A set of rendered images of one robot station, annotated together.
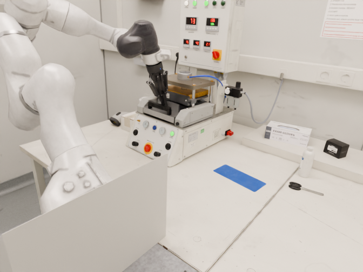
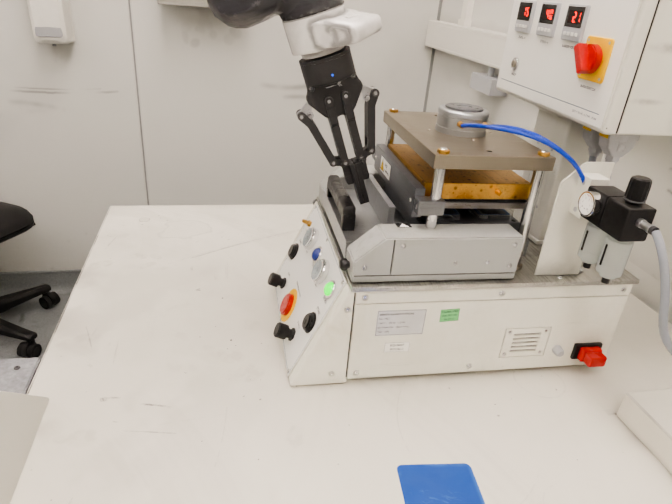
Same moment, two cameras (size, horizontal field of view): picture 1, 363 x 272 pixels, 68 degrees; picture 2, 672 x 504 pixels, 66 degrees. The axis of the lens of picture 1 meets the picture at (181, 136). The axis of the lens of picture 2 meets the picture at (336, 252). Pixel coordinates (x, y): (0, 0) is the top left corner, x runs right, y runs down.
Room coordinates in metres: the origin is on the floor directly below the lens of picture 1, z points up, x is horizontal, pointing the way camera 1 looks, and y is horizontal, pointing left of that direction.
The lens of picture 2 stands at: (0.67, -0.37, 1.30)
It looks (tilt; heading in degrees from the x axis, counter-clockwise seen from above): 27 degrees down; 38
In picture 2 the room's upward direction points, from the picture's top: 5 degrees clockwise
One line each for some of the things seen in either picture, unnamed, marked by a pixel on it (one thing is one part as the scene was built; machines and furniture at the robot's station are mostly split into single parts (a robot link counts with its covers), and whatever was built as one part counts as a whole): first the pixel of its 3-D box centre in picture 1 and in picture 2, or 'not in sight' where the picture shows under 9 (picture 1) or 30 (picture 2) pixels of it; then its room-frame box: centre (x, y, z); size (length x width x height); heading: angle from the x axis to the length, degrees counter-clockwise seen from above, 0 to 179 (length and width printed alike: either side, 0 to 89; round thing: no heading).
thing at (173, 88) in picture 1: (185, 87); (456, 159); (1.43, -0.01, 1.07); 0.22 x 0.17 x 0.10; 50
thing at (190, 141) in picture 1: (183, 128); (431, 284); (1.42, -0.01, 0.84); 0.53 x 0.37 x 0.17; 140
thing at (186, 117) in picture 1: (194, 114); (429, 252); (1.29, -0.06, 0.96); 0.26 x 0.05 x 0.07; 140
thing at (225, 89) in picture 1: (232, 95); (606, 224); (1.39, -0.26, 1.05); 0.15 x 0.05 x 0.15; 50
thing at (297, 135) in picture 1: (288, 133); not in sight; (1.43, -0.60, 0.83); 0.23 x 0.12 x 0.07; 62
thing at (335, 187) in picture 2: (159, 107); (340, 200); (1.30, 0.12, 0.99); 0.15 x 0.02 x 0.04; 50
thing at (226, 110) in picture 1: (187, 110); (459, 234); (1.46, -0.02, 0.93); 0.46 x 0.35 x 0.01; 140
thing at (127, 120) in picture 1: (138, 121); not in sight; (1.61, 0.28, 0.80); 0.19 x 0.13 x 0.09; 142
